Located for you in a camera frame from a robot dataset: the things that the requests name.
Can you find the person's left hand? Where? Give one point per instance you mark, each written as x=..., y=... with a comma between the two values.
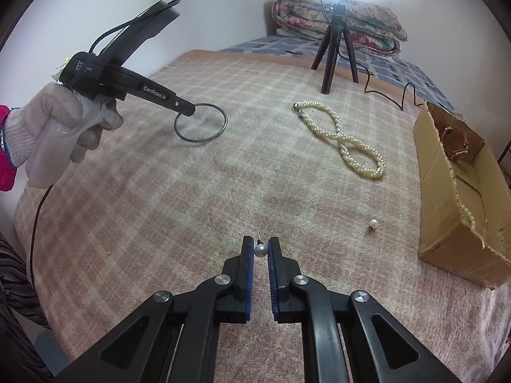
x=44, y=107

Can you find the cardboard box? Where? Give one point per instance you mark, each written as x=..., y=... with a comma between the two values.
x=443, y=215

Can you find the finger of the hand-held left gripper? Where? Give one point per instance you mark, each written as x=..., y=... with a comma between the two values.
x=185, y=108
x=159, y=14

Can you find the dark striped clothing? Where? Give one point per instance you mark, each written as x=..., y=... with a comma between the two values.
x=16, y=307

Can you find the blue patterned bed sheet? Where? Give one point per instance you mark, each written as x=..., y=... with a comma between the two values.
x=279, y=46

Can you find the red floral folded quilt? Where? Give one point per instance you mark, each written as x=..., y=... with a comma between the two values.
x=375, y=46

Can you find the dark thin bangle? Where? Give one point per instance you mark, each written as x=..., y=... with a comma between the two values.
x=198, y=141

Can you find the pearl stud earring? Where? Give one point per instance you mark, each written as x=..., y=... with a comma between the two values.
x=260, y=251
x=373, y=222

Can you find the black tripod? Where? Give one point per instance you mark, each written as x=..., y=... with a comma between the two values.
x=329, y=68

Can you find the rose gold wristwatch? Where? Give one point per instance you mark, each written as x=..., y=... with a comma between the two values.
x=455, y=141

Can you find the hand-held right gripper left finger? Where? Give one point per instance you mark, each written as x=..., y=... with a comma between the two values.
x=250, y=279

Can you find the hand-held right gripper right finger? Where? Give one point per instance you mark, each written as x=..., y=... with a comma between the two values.
x=272, y=271

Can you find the pink sleeved left forearm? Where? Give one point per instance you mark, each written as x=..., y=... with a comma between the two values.
x=4, y=171

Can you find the pink floral folded quilt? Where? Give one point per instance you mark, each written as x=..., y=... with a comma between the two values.
x=371, y=16

